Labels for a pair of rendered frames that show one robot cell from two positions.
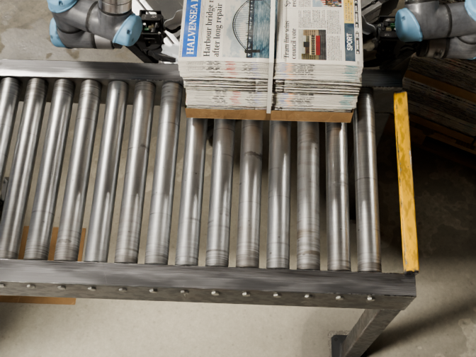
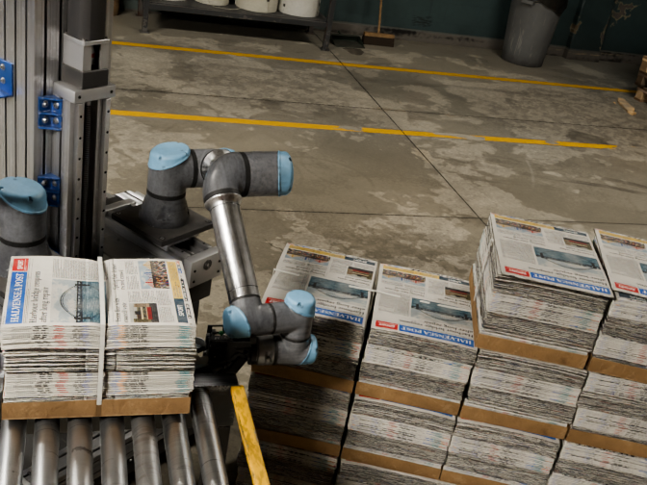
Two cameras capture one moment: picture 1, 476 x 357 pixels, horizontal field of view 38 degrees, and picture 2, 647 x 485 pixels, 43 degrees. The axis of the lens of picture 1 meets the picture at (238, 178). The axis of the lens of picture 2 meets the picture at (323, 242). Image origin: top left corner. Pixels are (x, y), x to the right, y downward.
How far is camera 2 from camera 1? 66 cm
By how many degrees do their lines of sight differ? 42
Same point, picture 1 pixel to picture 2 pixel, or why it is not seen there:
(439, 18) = (263, 311)
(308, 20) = (138, 297)
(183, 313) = not seen: outside the picture
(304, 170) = (143, 458)
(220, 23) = (47, 299)
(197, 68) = (21, 337)
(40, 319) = not seen: outside the picture
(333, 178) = (176, 463)
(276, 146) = (109, 440)
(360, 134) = (201, 425)
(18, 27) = not seen: outside the picture
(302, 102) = (136, 386)
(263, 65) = (94, 330)
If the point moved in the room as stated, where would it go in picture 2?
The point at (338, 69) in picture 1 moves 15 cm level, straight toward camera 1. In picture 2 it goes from (172, 331) to (164, 376)
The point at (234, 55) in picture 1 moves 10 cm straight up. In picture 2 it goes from (63, 320) to (64, 276)
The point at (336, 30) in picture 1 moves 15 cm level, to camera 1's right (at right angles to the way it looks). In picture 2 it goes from (166, 302) to (236, 300)
